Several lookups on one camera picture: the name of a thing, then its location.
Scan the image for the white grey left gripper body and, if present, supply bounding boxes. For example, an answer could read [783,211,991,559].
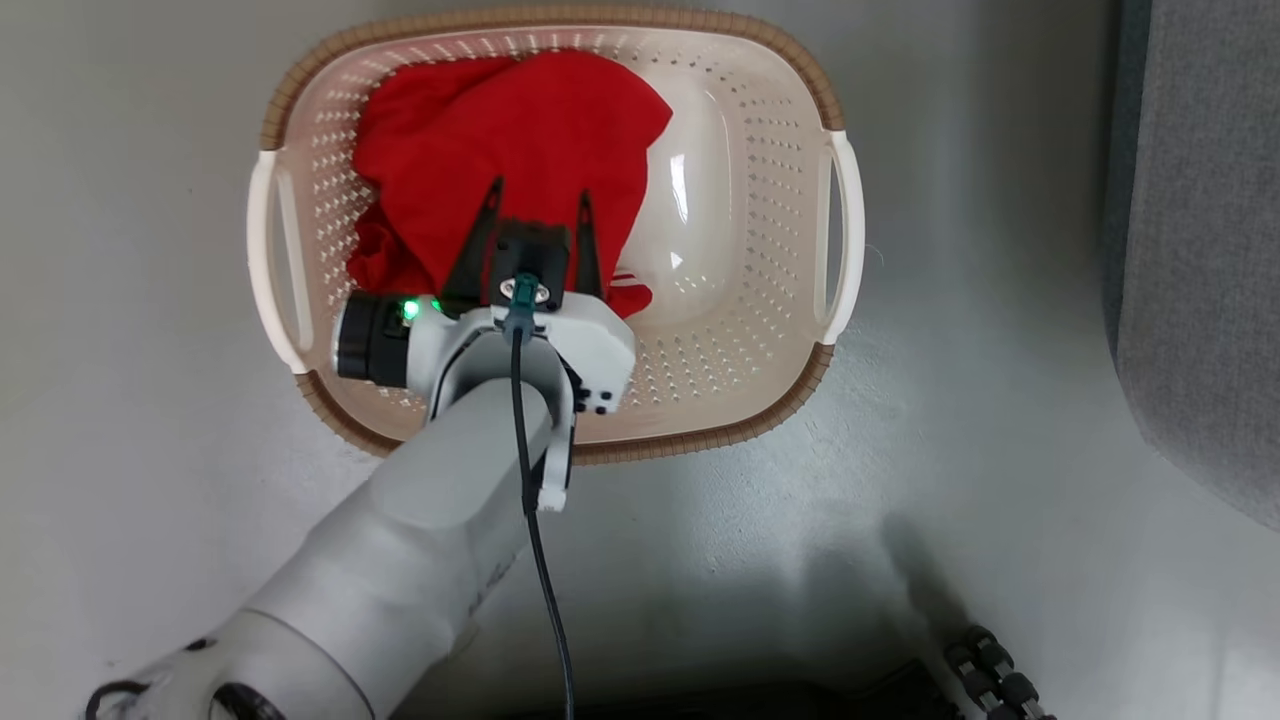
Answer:
[455,293,638,417]

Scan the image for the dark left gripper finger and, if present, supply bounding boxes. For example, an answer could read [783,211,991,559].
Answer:
[439,177,505,315]
[570,189,606,299]

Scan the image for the red jersey garment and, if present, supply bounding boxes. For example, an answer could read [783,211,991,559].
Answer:
[345,50,674,320]

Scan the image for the grey fabric sofa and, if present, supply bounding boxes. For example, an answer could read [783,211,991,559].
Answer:
[1102,0,1280,532]

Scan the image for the beige perforated laundry basket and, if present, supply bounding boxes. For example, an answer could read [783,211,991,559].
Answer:
[246,4,867,467]

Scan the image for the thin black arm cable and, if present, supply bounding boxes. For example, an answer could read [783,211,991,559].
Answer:
[505,272,579,720]

